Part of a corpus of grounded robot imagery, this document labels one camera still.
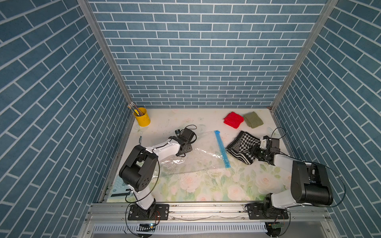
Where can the aluminium corner post right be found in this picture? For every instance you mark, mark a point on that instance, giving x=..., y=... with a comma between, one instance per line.
x=316, y=29

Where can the red knitted scarf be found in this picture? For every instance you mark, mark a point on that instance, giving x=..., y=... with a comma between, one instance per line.
x=233, y=120

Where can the yellow pencil cup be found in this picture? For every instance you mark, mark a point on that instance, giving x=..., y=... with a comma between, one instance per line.
x=142, y=117

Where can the aluminium corner post left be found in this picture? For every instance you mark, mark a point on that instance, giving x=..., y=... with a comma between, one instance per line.
x=97, y=32

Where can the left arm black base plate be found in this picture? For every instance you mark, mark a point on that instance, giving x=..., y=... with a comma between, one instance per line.
x=155, y=211

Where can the aluminium front rail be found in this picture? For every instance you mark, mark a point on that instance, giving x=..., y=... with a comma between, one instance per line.
x=205, y=220

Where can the clear plastic vacuum bag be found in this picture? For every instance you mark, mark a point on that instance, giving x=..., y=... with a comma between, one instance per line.
x=208, y=153

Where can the light green calculator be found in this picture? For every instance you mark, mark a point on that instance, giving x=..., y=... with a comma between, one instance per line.
x=119, y=189

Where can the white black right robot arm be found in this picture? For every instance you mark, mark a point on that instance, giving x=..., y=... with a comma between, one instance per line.
x=310, y=183

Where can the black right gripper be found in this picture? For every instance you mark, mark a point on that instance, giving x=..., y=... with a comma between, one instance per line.
x=254, y=151

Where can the pencils in cup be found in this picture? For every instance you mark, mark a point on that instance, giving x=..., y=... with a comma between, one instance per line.
x=134, y=108

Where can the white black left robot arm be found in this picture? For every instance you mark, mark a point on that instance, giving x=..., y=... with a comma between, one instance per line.
x=139, y=167

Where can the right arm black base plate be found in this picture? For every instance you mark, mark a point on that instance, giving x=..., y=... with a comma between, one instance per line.
x=260, y=211

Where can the olive green knitted scarf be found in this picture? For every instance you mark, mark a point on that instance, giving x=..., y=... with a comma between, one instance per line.
x=253, y=120

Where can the houndstooth black white scarf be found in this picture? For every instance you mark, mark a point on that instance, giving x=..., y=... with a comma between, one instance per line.
x=241, y=148

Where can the aluminium corner post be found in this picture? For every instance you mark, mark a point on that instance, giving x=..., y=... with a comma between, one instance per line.
x=97, y=32
x=316, y=29

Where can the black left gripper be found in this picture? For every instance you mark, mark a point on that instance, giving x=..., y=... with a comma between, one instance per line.
x=189, y=148

